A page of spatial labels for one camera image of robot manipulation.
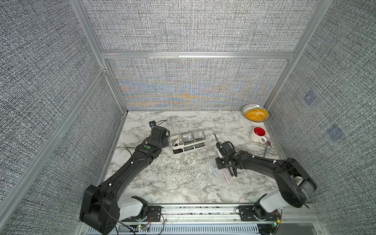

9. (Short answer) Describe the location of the white toothbrush holder caddy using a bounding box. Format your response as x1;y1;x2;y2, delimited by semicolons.
170;131;207;155

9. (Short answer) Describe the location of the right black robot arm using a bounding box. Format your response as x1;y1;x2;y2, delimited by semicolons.
215;142;317;220

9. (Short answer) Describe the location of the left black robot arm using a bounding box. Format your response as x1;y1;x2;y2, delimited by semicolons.
79;126;170;235

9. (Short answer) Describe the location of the clear cup right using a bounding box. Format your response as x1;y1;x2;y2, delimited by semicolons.
193;131;207;143

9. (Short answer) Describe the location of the clear cup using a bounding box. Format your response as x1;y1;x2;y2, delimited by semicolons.
182;133;196;146
193;131;207;143

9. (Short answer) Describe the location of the white mug red inside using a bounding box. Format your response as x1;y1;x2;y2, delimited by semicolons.
250;126;268;144

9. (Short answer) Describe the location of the clear cup left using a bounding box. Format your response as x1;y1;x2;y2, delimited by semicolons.
182;133;196;146

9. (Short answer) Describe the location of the patterned bowl with yellow food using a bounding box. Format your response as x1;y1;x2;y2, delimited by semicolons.
242;104;269;122

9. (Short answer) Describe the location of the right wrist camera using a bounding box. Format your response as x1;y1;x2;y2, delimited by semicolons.
216;142;226;159

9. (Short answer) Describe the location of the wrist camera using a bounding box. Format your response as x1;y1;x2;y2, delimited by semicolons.
216;142;226;159
149;120;157;129

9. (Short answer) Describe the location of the blue handled spoon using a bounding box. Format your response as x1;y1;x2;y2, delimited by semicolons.
263;141;273;158

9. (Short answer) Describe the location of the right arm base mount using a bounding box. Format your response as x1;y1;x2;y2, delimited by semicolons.
236;205;280;222

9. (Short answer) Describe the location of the aluminium front rail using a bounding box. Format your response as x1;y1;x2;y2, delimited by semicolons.
120;203;324;226

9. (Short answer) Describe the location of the white slotted cable duct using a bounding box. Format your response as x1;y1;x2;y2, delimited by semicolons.
88;224;260;235

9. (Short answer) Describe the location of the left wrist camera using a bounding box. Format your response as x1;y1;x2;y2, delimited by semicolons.
149;120;157;129

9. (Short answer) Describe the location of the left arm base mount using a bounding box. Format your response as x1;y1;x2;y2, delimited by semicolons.
128;206;162;222

